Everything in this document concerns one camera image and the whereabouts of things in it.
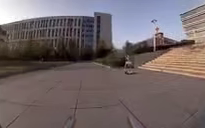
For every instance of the grey sloped wall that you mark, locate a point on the grey sloped wall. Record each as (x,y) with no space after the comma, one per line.
(145,57)

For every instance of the robot's own part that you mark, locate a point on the robot's own part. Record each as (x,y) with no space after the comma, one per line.
(69,122)

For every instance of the pale striped building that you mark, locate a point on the pale striped building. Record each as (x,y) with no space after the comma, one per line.
(199,21)

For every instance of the tall lamp pole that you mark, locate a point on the tall lamp pole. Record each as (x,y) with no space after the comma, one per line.
(154,35)

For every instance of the bush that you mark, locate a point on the bush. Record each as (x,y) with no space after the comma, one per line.
(115,59)

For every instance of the low dark building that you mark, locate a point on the low dark building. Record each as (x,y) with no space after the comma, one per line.
(160,42)

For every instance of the large curved glass building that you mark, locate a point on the large curved glass building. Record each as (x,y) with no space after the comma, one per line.
(56,31)

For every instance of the wide tan stone steps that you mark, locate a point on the wide tan stone steps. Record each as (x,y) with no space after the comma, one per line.
(186,60)

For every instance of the row of trees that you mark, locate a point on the row of trees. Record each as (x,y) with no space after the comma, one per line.
(33,50)

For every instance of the grey paved plaza ground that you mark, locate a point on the grey paved plaza ground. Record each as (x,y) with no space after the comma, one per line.
(90,90)

